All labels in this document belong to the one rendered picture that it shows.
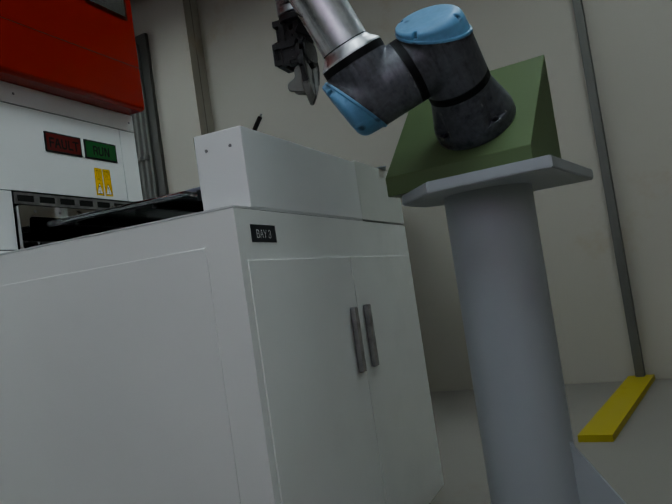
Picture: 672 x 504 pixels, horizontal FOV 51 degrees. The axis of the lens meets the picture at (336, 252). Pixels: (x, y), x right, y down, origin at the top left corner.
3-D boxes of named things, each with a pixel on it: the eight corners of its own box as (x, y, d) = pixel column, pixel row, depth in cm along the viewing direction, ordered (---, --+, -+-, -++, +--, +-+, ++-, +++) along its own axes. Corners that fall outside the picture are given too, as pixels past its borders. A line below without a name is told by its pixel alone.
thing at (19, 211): (18, 249, 151) (12, 205, 152) (146, 249, 192) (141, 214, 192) (24, 248, 150) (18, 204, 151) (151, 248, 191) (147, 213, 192)
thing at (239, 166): (203, 216, 121) (192, 136, 122) (327, 225, 172) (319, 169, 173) (250, 206, 118) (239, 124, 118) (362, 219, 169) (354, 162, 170)
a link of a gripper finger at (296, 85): (294, 109, 165) (288, 71, 165) (317, 103, 162) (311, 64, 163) (288, 106, 162) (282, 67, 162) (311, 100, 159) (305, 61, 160)
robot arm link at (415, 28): (500, 71, 119) (470, 1, 112) (431, 114, 120) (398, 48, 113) (472, 51, 129) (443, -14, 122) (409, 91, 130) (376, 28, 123)
